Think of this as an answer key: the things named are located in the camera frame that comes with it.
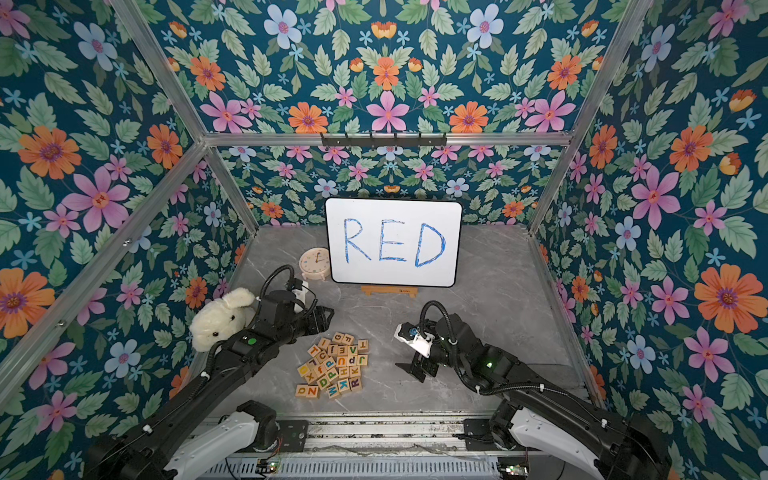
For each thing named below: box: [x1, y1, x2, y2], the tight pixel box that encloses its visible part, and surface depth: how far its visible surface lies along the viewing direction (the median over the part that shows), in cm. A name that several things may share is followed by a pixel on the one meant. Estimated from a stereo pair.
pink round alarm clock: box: [298, 246, 331, 281], surface depth 109 cm
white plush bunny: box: [189, 287, 255, 352], surface depth 75 cm
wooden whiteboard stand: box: [361, 286, 419, 298], surface depth 98 cm
